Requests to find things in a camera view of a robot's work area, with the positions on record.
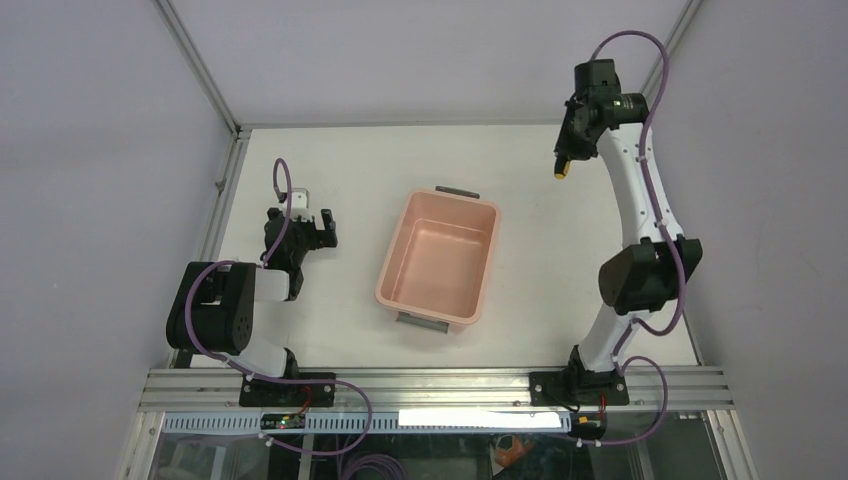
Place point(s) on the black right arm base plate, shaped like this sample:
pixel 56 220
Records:
pixel 561 388

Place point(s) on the aluminium frame post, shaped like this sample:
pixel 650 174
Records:
pixel 184 42
pixel 654 84

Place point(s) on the pink plastic bin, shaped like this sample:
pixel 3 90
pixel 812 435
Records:
pixel 440 258

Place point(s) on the aluminium front rail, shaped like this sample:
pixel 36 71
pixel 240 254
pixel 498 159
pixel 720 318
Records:
pixel 686 388

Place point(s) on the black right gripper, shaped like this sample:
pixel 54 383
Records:
pixel 564 146

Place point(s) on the aluminium right frame post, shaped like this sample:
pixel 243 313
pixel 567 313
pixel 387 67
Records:
pixel 654 84

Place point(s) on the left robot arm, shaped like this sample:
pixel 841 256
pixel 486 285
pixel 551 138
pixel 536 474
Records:
pixel 213 311

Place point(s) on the aluminium left frame post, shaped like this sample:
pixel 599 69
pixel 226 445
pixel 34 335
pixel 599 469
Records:
pixel 184 42

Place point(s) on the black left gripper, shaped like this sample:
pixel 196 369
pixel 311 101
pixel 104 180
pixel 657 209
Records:
pixel 319 239

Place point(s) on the orange object below table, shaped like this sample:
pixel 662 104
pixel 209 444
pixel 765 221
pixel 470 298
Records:
pixel 508 449

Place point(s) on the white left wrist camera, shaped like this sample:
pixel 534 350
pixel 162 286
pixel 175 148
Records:
pixel 296 202

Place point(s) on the white slotted cable duct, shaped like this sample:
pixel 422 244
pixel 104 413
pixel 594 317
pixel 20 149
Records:
pixel 405 421

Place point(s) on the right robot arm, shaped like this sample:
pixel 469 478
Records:
pixel 657 258

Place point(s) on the yellow black screwdriver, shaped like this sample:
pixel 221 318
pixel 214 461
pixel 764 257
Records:
pixel 561 168

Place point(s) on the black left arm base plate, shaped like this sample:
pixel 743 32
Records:
pixel 319 393

